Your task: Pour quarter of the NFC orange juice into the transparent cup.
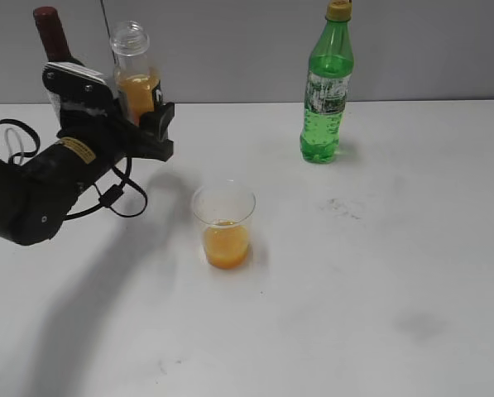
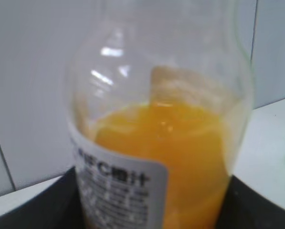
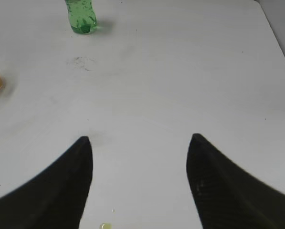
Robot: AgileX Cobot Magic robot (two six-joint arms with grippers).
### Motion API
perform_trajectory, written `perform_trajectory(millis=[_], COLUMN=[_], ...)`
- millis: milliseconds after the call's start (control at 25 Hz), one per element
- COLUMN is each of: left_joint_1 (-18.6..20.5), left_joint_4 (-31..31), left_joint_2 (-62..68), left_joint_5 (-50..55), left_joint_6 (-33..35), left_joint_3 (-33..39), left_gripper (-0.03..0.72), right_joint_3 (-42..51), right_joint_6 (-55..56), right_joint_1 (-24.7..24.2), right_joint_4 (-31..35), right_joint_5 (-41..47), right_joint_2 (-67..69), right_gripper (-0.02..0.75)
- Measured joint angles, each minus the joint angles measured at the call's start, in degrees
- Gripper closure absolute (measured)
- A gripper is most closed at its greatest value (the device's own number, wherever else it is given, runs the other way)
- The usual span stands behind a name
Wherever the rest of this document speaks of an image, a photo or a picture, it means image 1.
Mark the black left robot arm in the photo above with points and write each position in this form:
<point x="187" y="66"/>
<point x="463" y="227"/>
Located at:
<point x="88" y="166"/>

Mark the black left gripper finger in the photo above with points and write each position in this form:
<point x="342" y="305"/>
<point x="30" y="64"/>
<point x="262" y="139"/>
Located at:
<point x="155" y="143"/>

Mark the transparent plastic cup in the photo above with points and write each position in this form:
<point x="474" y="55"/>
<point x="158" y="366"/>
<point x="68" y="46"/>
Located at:
<point x="223" y="211"/>

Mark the dark red wine bottle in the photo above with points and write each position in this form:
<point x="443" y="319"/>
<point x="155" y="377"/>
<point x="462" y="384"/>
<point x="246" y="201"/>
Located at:
<point x="52" y="35"/>

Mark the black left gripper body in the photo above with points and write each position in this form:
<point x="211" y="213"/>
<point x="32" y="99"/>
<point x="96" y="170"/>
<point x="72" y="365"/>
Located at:
<point x="93" y="130"/>

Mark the orange juice bottle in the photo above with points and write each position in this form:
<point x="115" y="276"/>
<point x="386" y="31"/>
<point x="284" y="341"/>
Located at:
<point x="137" y="79"/>

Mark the green soda bottle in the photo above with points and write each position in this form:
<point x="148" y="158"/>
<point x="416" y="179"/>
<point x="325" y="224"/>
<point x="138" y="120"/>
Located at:
<point x="330" y="68"/>

